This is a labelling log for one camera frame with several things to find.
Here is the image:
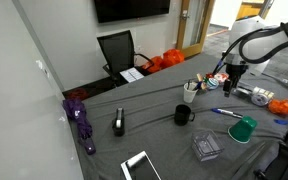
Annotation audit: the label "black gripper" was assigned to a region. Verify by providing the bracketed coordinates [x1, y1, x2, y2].
[223, 64, 248, 97]

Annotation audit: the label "green plastic cup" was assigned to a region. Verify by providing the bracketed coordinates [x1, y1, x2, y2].
[228, 116, 257, 144]

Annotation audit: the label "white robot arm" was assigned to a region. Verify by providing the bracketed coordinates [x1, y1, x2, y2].
[213, 15, 288, 97]

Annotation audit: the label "white paper cup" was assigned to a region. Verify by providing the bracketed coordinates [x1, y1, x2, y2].
[183, 82, 197, 103]

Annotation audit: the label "clear tray with snacks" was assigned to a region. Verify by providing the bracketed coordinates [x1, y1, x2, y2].
[195, 73, 229, 90]

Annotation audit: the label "blue black marker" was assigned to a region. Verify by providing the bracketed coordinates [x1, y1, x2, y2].
[211, 108, 243, 119]

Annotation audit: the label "orange cloth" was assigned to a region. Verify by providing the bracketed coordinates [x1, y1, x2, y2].
[268, 99, 288, 115]

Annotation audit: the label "black mug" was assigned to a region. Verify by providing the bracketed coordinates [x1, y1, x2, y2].
[174, 104, 195, 126]

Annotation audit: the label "grey tablecloth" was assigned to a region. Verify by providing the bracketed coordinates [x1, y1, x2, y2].
[77, 54, 288, 180]

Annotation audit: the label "orange bags on floor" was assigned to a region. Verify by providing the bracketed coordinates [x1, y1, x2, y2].
[142, 49, 184, 73]

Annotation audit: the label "clear plastic box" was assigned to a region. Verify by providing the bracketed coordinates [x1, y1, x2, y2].
[191, 130, 224, 162]

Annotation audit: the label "wooden door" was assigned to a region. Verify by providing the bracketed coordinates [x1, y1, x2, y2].
[176, 0, 215, 58]

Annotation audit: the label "papers on chair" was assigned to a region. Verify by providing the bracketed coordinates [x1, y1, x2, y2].
[120, 68, 144, 83]

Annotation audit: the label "black office chair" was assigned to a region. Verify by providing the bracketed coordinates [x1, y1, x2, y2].
[97, 30, 155, 87]

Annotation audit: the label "black white tablet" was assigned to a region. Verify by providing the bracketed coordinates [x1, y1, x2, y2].
[120, 151, 161, 180]

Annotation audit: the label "purple folded umbrella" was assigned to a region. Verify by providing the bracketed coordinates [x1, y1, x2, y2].
[63, 99, 96, 155]

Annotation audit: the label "black wall television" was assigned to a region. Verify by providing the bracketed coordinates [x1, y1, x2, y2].
[94, 0, 171, 23]

